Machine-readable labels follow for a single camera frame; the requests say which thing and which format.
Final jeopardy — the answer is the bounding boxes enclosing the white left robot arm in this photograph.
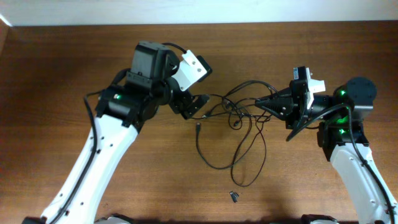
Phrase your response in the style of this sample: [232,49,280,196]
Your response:
[23,40,212,223]

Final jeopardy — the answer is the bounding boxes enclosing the small black USB adapter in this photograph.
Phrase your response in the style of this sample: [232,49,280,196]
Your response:
[229,191,239,203]

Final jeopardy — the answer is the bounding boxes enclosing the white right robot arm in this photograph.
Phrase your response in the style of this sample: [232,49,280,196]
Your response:
[255,77,397,223]

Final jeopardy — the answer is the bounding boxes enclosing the thin black USB cable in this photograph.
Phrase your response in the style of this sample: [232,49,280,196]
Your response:
[195,111,271,188]

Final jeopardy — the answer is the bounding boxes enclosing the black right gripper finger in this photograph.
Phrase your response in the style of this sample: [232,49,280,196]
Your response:
[255,97,294,121]
[269,87,292,99]

